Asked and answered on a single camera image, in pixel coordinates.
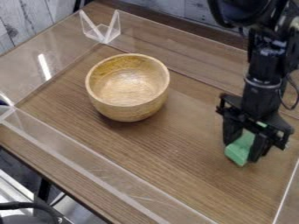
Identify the brown wooden bowl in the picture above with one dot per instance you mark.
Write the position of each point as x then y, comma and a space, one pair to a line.
127, 86

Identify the clear acrylic tray wall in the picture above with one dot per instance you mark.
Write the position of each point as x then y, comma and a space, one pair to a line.
150, 172

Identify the green rectangular block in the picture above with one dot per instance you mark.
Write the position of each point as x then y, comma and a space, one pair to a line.
237, 151

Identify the black table leg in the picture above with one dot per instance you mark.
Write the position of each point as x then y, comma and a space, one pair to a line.
42, 199

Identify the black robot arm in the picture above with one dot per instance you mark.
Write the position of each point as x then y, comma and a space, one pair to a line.
271, 21

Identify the clear acrylic corner bracket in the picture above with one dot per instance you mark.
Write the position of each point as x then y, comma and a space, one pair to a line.
102, 33

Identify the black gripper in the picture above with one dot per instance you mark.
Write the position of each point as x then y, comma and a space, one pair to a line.
254, 111

